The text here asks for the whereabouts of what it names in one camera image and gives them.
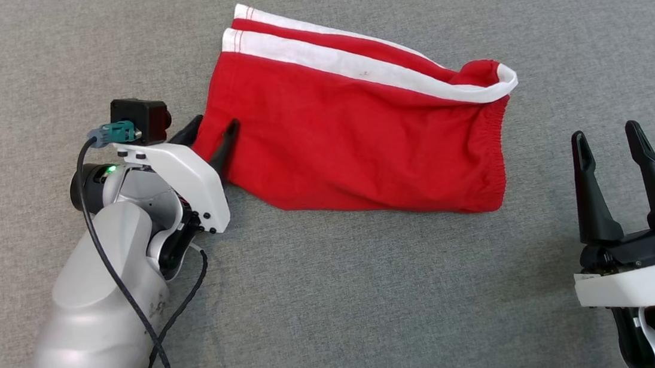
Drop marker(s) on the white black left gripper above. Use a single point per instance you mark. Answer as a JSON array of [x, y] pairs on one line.
[[192, 179]]

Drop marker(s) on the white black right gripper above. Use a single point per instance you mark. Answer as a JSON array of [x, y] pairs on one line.
[[643, 283]]

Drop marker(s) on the red shorts with white stripes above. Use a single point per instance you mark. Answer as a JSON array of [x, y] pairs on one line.
[[360, 145]]

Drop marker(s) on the grey fabric sofa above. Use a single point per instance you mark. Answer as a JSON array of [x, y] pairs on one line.
[[375, 299]]

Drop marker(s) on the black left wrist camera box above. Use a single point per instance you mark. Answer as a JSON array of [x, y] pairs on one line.
[[140, 115]]

